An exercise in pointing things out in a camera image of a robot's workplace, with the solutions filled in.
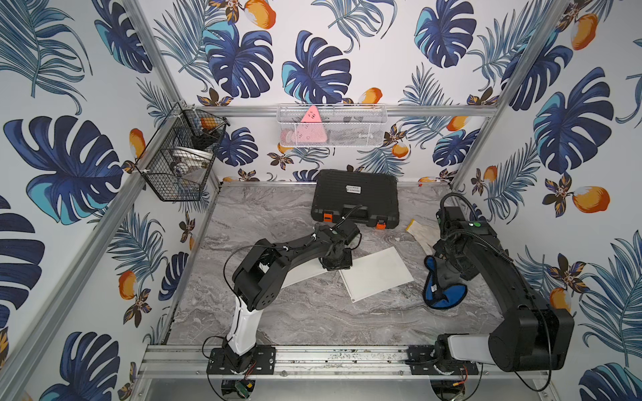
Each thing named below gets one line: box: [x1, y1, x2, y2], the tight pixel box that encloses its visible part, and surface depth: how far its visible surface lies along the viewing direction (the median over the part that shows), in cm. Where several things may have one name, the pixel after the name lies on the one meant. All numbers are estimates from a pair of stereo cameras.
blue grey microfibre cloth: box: [422, 254, 469, 310], surface depth 88 cm
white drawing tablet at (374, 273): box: [338, 246, 415, 304], surface depth 94 cm
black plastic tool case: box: [310, 168, 400, 230], surface depth 111 cm
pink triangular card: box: [295, 105, 328, 143], surface depth 92 cm
